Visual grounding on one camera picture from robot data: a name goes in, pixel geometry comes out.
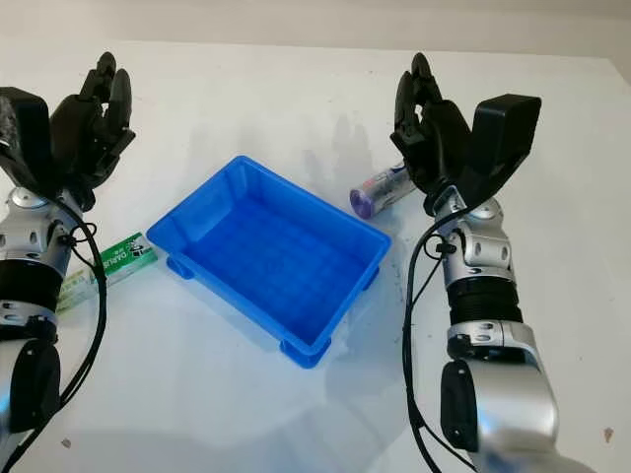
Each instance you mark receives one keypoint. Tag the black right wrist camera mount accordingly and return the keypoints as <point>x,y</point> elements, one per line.
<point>503,133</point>

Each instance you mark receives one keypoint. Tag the green toothpaste box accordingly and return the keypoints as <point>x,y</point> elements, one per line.
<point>123,256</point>

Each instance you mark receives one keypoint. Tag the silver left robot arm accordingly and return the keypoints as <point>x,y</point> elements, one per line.
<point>27,241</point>

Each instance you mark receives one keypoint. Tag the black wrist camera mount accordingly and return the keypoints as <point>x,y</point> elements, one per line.
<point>24,133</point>
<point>503,133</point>

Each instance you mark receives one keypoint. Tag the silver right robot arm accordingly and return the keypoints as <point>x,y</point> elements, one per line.
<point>498,345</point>

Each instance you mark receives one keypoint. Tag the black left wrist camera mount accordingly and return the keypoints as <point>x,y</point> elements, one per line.
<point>24,133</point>

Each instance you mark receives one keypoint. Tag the silver cylindrical bottle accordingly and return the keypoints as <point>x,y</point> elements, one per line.
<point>379,192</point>

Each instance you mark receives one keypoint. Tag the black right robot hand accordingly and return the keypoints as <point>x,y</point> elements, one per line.
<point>436,143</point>

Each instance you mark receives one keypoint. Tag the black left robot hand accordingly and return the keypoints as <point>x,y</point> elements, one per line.
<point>74,133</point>

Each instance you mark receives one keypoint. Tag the blue plastic tray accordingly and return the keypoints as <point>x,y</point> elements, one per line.
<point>276,256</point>

